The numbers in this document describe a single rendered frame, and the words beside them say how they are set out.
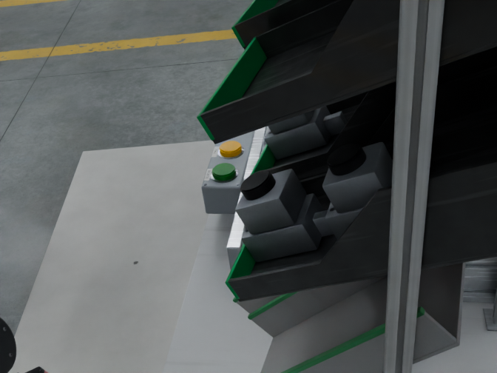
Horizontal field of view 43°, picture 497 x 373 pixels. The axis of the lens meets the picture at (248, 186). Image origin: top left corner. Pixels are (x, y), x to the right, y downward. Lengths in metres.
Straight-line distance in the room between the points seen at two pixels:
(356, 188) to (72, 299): 0.68
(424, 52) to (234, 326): 0.68
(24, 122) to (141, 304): 2.56
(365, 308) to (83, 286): 0.57
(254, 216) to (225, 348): 0.43
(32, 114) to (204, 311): 2.69
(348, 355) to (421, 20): 0.31
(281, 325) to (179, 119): 2.51
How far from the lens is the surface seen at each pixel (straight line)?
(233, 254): 0.94
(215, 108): 0.43
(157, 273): 1.07
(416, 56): 0.35
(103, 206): 1.24
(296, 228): 0.53
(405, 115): 0.36
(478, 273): 0.96
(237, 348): 0.94
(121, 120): 3.30
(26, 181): 3.02
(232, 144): 1.13
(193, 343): 0.95
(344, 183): 0.49
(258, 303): 0.77
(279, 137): 0.67
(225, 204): 1.08
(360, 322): 0.64
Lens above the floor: 1.58
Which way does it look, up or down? 37 degrees down
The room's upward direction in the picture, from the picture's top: 7 degrees counter-clockwise
